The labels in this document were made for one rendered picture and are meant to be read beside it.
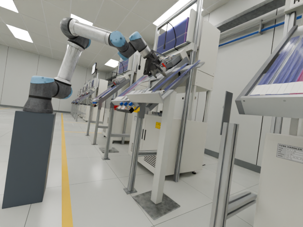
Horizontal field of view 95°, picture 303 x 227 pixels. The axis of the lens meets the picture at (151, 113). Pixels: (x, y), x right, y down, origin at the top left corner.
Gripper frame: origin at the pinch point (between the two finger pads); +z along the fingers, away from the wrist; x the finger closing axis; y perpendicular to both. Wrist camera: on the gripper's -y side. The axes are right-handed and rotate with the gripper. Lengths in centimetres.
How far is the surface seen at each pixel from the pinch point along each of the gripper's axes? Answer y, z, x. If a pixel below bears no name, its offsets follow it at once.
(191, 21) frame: 75, -5, 6
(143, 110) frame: -26.8, 9.0, 7.6
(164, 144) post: -42, 26, -14
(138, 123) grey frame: -37.2, 12.6, 8.5
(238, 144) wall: 49, 189, -2
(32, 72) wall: 33, -143, 910
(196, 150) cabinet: -16, 93, 3
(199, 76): 46, 41, 5
